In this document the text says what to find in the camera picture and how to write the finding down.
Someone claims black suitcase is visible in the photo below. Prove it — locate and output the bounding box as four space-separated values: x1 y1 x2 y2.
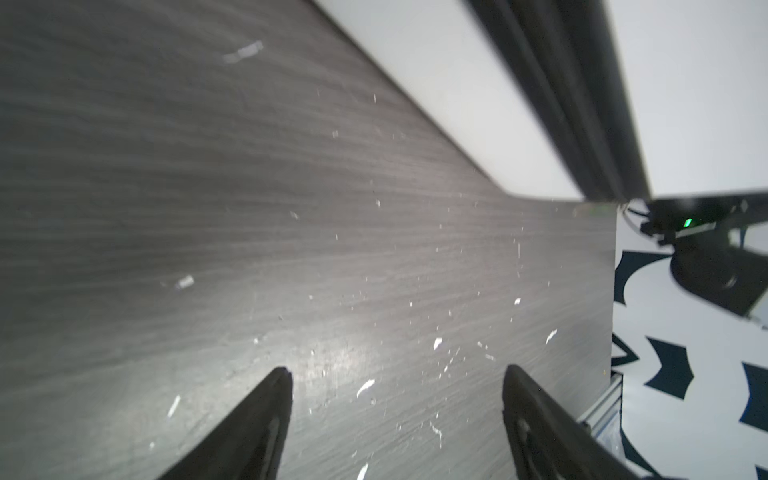
318 1 767 202

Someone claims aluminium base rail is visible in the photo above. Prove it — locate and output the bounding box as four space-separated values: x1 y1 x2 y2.
577 372 623 439

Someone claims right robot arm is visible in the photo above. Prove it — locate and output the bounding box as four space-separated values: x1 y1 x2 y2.
622 193 767 327

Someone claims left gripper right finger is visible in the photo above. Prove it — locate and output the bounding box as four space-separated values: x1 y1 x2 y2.
502 364 637 480

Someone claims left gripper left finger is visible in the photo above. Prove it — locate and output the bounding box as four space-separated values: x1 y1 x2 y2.
160 367 293 480

